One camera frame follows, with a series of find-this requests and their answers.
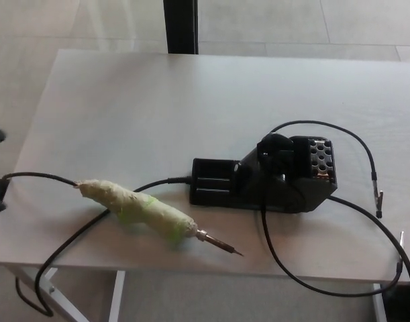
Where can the black soldering iron stand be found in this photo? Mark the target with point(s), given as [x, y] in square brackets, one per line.
[214, 184]

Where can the black vertical post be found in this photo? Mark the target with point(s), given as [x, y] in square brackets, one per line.
[181, 25]

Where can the white slanted table leg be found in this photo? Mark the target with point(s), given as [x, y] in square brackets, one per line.
[62, 305]

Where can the white straight table leg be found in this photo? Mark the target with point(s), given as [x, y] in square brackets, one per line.
[379, 305]
[116, 296]

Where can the tape-wrapped soldering iron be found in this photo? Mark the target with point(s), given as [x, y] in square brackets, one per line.
[141, 208]

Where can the black box on floor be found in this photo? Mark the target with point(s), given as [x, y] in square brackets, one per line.
[402, 305]

